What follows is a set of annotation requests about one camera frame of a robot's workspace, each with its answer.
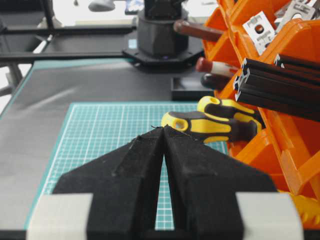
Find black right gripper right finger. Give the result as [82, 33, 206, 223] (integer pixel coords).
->
[163, 126, 305, 240]

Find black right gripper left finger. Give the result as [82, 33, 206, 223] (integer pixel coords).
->
[26, 127, 165, 240]

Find orange container rack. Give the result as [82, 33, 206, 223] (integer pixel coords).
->
[203, 0, 320, 230]

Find black shallow tray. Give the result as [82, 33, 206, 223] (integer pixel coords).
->
[170, 77, 214, 101]

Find black table mat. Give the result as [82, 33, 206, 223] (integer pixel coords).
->
[0, 58, 201, 231]

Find lower black aluminium extrusion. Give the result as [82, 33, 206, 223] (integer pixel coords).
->
[233, 58, 320, 121]

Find black aluminium extrusion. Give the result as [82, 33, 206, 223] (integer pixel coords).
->
[273, 54, 320, 77]
[233, 58, 320, 121]

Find upper black aluminium extrusion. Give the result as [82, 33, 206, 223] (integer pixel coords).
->
[273, 54, 320, 77]

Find dark maroon handled tool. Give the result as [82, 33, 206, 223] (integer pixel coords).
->
[200, 73, 230, 91]

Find red white handled tool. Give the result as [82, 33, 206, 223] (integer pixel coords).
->
[195, 57, 239, 78]

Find brown handled tool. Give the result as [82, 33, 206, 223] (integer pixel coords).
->
[173, 19, 224, 42]

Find silver metal bracket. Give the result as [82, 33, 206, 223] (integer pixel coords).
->
[242, 11, 276, 56]

